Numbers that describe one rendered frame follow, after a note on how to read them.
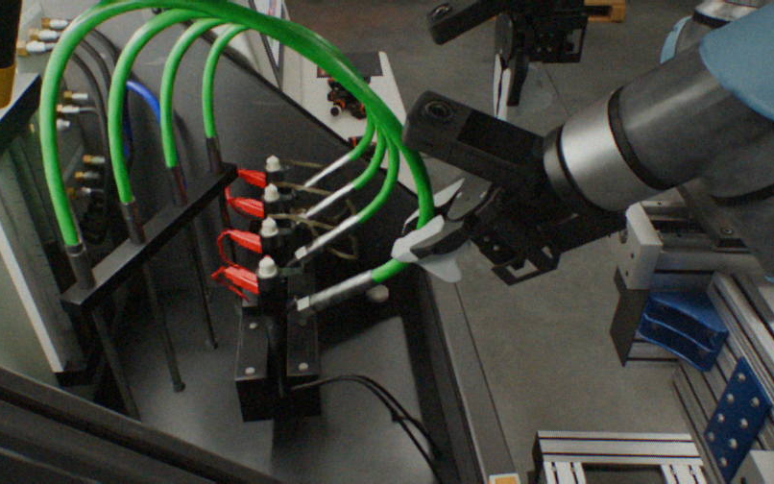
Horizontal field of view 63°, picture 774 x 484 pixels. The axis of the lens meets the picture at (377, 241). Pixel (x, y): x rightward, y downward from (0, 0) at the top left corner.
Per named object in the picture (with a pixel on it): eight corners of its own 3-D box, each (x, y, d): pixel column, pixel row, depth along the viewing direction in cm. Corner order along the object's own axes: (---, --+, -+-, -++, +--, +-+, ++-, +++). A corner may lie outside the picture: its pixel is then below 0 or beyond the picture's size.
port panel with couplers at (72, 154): (96, 232, 88) (22, 1, 69) (71, 233, 87) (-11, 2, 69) (117, 183, 98) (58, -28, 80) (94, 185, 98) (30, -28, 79)
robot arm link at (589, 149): (597, 134, 39) (619, 62, 44) (541, 165, 42) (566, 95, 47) (670, 213, 41) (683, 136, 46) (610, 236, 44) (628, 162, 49)
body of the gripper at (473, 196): (501, 291, 54) (624, 247, 45) (430, 227, 51) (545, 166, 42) (523, 229, 58) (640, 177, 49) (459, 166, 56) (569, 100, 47)
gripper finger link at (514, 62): (522, 110, 72) (533, 34, 67) (509, 111, 72) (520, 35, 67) (511, 94, 76) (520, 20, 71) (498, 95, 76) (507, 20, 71)
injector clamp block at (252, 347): (325, 449, 85) (318, 372, 76) (249, 456, 84) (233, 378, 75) (317, 286, 112) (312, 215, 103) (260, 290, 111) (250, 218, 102)
